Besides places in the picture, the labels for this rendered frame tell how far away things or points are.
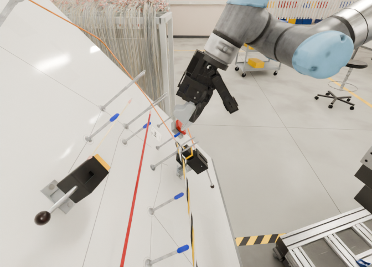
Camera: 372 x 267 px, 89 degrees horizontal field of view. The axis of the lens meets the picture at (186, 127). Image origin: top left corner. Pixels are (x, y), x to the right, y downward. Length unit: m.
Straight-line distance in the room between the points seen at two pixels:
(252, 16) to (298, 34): 0.10
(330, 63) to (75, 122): 0.46
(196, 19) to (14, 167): 8.42
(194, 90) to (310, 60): 0.24
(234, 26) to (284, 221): 1.69
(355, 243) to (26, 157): 1.79
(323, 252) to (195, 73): 1.45
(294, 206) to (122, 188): 1.80
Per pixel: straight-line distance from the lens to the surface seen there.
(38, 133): 0.37
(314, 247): 1.66
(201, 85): 0.46
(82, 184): 0.26
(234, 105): 0.50
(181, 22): 8.62
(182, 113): 0.50
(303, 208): 2.08
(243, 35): 0.46
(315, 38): 0.40
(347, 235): 1.83
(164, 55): 1.14
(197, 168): 0.57
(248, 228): 1.80
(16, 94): 0.40
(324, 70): 0.40
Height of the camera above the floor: 1.54
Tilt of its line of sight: 35 degrees down
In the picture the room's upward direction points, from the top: straight up
